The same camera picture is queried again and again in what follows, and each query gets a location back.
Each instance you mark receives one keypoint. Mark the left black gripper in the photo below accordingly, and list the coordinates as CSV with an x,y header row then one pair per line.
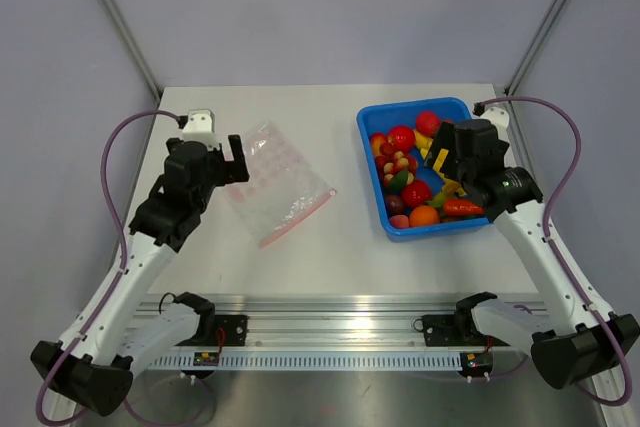
x,y
227,167

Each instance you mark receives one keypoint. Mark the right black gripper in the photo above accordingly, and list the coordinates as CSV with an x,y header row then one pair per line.
x,y
446,138

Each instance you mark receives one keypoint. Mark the wrinkled red tomato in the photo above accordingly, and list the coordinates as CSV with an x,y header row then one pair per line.
x,y
427,123

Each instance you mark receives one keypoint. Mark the clear pink-dotted zip bag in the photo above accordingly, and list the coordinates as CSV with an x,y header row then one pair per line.
x,y
283,190

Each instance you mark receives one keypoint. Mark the red yellow mango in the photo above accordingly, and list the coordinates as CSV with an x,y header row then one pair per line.
x,y
376,140

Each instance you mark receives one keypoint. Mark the yellow banana bunch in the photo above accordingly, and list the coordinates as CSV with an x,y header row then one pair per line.
x,y
450,187

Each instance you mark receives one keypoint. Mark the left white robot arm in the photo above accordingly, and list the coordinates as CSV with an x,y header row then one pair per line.
x,y
94,362

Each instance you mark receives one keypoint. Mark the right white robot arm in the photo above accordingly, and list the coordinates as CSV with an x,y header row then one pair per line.
x,y
583,335

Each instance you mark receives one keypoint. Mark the red apple middle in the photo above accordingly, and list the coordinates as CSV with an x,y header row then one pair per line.
x,y
417,193

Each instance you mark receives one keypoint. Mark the yellow green pepper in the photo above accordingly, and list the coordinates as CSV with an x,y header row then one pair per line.
x,y
438,201

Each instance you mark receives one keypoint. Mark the orange carrot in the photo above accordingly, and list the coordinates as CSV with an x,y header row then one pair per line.
x,y
461,207

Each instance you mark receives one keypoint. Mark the blue plastic bin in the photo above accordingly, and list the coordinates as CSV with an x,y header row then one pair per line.
x,y
381,119

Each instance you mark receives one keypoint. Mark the orange fruit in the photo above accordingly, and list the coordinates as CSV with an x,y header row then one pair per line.
x,y
424,215

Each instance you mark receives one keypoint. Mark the dark purple plum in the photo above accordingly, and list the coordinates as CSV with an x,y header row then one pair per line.
x,y
394,205

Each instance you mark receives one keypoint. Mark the pink peach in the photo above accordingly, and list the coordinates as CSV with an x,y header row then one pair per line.
x,y
399,222

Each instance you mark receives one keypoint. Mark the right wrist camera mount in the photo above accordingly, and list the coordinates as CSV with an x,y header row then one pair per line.
x,y
497,116

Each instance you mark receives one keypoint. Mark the aluminium mounting rail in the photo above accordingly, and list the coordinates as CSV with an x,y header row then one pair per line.
x,y
315,323

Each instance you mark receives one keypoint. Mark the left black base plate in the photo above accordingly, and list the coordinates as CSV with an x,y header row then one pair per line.
x,y
230,330

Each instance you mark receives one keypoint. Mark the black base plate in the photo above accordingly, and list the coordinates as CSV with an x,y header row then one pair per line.
x,y
230,330
439,330

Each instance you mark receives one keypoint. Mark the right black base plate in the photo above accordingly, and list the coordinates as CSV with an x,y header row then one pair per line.
x,y
439,330

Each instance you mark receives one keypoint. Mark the white slotted cable duct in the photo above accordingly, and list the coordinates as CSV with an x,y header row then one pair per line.
x,y
318,361

